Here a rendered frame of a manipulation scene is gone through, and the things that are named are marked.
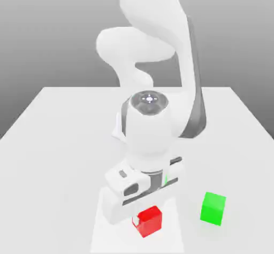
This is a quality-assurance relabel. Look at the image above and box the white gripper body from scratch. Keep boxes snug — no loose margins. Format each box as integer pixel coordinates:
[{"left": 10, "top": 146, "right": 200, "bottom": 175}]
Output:
[{"left": 102, "top": 160, "right": 185, "bottom": 225}]

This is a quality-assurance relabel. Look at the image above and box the small red cube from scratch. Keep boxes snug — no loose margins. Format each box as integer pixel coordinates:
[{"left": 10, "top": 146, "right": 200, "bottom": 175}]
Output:
[{"left": 132, "top": 205, "right": 163, "bottom": 239}]

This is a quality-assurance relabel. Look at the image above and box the small green cube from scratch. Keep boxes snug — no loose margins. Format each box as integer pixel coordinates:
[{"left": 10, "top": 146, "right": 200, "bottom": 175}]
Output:
[{"left": 200, "top": 191, "right": 227, "bottom": 227}]

